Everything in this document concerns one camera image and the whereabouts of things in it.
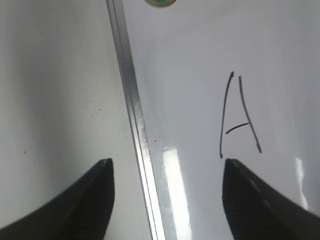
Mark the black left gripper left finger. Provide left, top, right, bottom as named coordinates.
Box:
left=0, top=158, right=115, bottom=240

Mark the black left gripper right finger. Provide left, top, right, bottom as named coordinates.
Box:
left=222, top=159, right=320, bottom=240

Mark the round green magnet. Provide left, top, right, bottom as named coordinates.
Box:
left=145, top=0, right=176, bottom=8

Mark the white board with grey frame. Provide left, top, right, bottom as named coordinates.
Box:
left=107, top=0, right=320, bottom=240

